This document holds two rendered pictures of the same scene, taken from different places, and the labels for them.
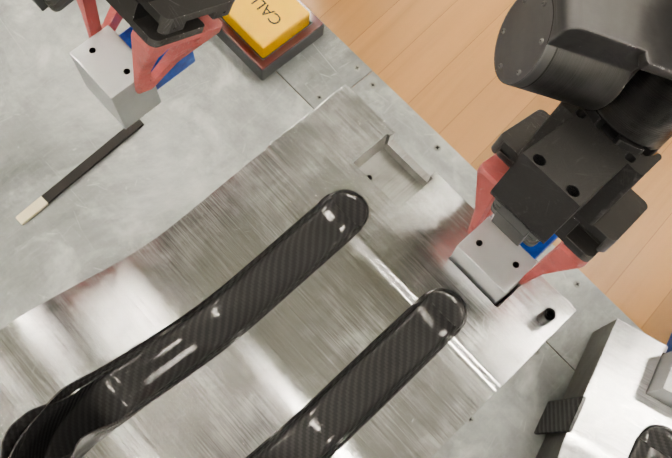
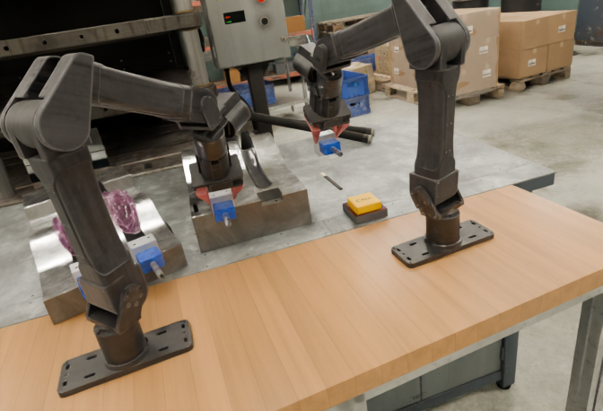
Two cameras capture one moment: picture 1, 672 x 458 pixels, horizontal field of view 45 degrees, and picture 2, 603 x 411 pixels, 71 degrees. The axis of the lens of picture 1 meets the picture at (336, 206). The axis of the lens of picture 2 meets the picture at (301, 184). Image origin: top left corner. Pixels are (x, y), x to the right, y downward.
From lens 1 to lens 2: 1.13 m
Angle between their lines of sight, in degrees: 81
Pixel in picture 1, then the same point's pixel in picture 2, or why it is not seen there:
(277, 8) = (362, 201)
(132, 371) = (250, 152)
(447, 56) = (327, 255)
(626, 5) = (222, 101)
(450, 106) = (303, 251)
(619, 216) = (194, 172)
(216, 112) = (336, 201)
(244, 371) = not seen: hidden behind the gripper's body
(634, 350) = (168, 244)
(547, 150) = not seen: hidden behind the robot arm
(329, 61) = (343, 224)
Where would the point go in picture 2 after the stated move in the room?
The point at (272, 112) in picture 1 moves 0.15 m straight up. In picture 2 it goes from (328, 211) to (321, 153)
